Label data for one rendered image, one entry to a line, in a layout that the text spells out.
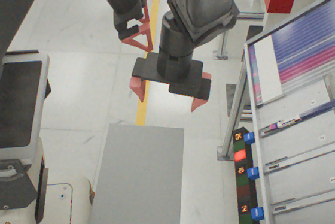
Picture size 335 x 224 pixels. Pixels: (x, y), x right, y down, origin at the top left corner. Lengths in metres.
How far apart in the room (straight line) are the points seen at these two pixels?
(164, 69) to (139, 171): 0.52
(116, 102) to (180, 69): 1.44
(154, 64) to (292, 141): 0.47
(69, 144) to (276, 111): 1.15
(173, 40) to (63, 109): 1.54
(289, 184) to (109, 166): 0.50
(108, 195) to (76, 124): 0.97
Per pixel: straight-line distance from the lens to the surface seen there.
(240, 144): 1.07
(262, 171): 0.95
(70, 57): 2.33
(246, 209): 0.98
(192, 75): 0.63
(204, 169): 1.78
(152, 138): 1.13
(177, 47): 0.57
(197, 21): 0.44
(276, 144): 0.99
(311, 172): 0.92
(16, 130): 0.65
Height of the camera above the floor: 1.53
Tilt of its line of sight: 50 degrees down
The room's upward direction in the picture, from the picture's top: straight up
